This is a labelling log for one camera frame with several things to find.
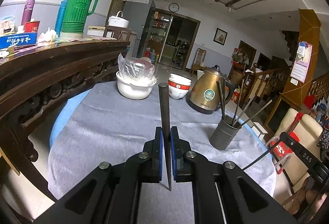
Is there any blue thermos bottle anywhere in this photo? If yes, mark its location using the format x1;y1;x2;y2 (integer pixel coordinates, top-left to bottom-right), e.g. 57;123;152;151
55;0;68;37

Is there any cream armchair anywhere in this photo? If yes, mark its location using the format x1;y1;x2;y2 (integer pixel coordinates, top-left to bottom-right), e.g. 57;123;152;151
272;107;325;194

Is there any small white stool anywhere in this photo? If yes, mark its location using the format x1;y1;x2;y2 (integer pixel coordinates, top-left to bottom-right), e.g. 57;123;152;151
251;122;268;139

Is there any white red bowl stack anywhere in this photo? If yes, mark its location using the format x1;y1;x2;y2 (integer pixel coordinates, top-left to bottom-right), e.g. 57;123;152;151
168;73;191;100

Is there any clear plastic bag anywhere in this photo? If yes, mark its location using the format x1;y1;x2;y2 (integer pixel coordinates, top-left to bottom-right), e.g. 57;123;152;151
118;54;157;87

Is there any white chest freezer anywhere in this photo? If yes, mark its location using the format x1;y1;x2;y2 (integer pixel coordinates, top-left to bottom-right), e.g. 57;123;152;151
87;26;137;57

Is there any wooden chair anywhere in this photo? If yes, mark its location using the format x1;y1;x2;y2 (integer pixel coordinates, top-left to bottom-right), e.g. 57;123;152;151
190;48;206;74

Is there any grey table cloth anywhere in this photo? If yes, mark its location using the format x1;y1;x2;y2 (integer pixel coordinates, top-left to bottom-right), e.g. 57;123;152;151
47;79;277;224

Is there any grey perforated utensil holder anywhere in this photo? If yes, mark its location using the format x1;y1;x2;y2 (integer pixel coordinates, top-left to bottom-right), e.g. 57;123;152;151
210;115;241;150

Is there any red plastic stool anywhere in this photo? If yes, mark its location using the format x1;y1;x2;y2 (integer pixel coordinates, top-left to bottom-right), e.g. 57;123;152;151
268;108;303;163

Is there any red cup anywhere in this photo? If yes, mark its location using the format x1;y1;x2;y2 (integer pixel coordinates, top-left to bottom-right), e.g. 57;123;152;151
24;20;40;33

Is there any purple bottle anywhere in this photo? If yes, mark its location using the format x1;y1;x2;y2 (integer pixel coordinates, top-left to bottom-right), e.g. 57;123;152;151
21;0;35;26

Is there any wall calendar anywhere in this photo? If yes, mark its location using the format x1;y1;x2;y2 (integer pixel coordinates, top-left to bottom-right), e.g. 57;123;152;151
290;42;312;86

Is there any green thermos jug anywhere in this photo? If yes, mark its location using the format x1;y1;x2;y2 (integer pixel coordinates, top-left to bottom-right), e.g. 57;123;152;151
60;0;99;38

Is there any white rice cooker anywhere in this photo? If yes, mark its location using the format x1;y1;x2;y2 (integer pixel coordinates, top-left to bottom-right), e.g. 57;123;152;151
108;11;129;28

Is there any grey refrigerator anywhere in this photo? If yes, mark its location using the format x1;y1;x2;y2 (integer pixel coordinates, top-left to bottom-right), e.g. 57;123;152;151
123;0;156;58

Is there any blue tissue box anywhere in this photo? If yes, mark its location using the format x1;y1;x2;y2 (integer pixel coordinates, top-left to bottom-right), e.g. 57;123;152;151
0;32;37;49

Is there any wooden stair railing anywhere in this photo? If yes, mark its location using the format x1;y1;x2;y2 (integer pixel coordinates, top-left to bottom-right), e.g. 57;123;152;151
241;66;290;105

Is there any framed wall picture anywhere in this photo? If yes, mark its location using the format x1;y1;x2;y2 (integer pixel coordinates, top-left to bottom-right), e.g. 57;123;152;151
213;28;227;46

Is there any round wall clock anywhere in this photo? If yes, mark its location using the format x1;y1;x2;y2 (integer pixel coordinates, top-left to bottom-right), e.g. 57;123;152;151
168;3;180;13

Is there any brass electric kettle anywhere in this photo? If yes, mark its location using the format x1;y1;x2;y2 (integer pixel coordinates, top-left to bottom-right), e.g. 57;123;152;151
187;65;235;115

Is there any white plastic basin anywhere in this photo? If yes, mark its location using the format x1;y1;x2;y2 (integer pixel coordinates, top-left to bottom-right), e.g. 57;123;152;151
116;71;157;100

